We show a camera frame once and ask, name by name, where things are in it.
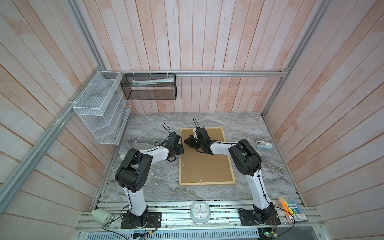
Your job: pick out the brown cardboard backing board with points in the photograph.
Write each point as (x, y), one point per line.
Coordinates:
(197, 169)

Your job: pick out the white desk clock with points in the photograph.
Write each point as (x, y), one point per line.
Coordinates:
(200, 212)

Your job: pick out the white wire mesh shelf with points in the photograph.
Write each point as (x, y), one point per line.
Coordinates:
(103, 108)

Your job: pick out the pack of coloured highlighters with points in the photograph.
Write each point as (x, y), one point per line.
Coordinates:
(292, 210)

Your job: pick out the paper in black basket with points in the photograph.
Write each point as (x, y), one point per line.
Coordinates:
(154, 82)

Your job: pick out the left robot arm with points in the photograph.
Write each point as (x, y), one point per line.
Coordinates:
(133, 172)

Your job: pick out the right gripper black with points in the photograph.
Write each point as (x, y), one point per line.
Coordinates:
(189, 142)

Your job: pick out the black wire mesh basket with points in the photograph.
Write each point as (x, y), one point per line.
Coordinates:
(148, 93)

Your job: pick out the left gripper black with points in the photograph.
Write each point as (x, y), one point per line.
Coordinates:
(181, 151)

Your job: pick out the small white grey device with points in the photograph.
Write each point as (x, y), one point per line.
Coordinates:
(264, 146)

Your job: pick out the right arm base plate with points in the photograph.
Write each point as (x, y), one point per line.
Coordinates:
(254, 218)

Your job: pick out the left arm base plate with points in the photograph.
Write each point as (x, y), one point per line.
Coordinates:
(149, 220)

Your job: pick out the light wooden picture frame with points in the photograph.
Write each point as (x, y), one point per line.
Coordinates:
(221, 147)

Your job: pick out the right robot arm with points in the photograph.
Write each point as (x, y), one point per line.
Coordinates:
(247, 161)

